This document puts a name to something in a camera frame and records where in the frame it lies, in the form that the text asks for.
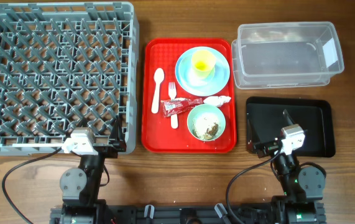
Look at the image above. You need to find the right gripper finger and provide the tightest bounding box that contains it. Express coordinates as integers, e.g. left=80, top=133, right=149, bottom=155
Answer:
left=283, top=109, right=296, bottom=126
left=247, top=119, right=259, bottom=144

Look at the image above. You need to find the red plastic tray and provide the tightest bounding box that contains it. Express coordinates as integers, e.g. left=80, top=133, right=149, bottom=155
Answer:
left=141, top=39, right=237, bottom=154

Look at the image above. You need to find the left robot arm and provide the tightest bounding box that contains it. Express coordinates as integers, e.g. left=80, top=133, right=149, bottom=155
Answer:
left=53, top=116, right=127, bottom=224

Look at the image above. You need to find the black plastic tray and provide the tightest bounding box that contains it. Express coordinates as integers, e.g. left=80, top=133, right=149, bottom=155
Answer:
left=246, top=96, right=336, bottom=157

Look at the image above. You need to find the white plastic fork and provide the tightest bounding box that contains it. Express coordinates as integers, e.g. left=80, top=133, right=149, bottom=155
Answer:
left=168, top=82, right=178, bottom=129

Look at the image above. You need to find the yellow plastic cup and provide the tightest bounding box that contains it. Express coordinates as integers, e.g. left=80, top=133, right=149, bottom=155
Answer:
left=191, top=50, right=216, bottom=79

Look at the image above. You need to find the clear plastic bin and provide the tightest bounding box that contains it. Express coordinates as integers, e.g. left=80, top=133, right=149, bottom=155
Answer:
left=231, top=22, right=344, bottom=90

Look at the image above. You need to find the green bowl with food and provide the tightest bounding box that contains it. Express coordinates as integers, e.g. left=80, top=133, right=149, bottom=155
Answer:
left=187, top=104, right=226, bottom=142

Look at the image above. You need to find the light blue plate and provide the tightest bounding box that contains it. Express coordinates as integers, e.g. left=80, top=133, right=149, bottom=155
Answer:
left=175, top=47, right=230, bottom=96

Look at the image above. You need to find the white napkin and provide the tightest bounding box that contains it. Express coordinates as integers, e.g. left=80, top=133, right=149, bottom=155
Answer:
left=203, top=96, right=231, bottom=107

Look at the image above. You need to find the grey dishwasher rack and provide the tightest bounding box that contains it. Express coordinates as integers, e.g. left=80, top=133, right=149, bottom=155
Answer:
left=0, top=2, right=139, bottom=156

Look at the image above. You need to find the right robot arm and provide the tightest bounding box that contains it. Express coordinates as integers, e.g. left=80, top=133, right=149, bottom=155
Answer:
left=241, top=110, right=326, bottom=223

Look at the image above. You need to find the white plastic spoon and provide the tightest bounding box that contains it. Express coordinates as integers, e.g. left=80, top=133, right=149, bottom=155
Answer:
left=151, top=68, right=165, bottom=114

